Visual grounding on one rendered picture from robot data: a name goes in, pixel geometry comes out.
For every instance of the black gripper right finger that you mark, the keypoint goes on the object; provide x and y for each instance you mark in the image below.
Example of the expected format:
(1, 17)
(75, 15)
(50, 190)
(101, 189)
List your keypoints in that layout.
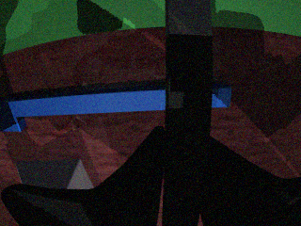
(238, 193)

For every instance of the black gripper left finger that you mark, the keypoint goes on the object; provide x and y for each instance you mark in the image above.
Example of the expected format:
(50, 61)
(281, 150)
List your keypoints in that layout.
(131, 196)

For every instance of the green putting mat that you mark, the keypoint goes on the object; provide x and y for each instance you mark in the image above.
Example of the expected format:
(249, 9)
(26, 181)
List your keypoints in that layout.
(24, 23)

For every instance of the blue long flat bar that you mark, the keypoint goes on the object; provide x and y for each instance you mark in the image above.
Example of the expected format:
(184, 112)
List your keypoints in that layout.
(109, 100)

